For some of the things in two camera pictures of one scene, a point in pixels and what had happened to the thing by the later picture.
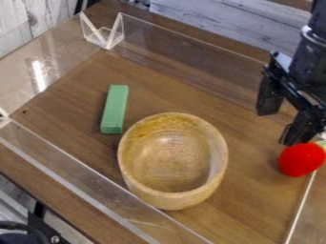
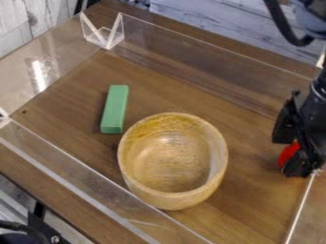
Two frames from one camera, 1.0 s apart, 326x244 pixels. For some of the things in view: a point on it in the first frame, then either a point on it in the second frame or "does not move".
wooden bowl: x=173 y=158 does not move
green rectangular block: x=114 y=114 does not move
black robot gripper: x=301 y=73 → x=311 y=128
